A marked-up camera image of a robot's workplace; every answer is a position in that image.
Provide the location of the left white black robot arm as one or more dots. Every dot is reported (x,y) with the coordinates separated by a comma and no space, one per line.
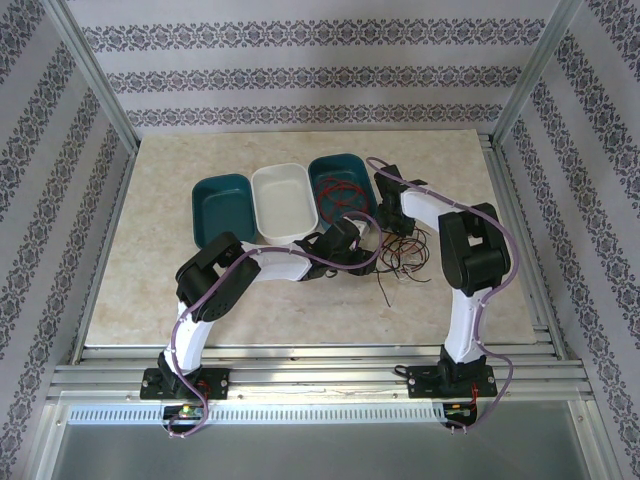
(280,265)

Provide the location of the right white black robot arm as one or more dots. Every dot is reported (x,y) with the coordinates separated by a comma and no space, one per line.
(462,320)

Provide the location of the teal plastic bin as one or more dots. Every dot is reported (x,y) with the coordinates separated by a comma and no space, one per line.
(225,200)
(350,165)

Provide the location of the white plastic bin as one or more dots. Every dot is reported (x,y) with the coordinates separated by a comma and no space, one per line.
(282,200)

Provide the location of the small connector board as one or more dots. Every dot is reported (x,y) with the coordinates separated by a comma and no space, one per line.
(187,411)
(459,410)

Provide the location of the grey metal sheet panel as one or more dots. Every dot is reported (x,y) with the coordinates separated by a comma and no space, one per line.
(320,455)

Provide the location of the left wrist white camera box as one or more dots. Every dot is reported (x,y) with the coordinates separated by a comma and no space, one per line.
(361,229)

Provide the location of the aluminium side rail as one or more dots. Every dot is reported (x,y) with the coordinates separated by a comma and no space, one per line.
(522,250)
(104,235)

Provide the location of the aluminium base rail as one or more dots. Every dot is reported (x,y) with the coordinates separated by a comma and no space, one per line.
(320,380)

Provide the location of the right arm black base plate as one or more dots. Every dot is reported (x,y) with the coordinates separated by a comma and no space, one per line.
(425,382)

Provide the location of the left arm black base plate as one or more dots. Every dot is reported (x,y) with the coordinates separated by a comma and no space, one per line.
(220,382)

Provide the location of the aluminium corner post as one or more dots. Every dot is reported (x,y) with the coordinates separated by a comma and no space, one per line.
(90,70)
(535,70)

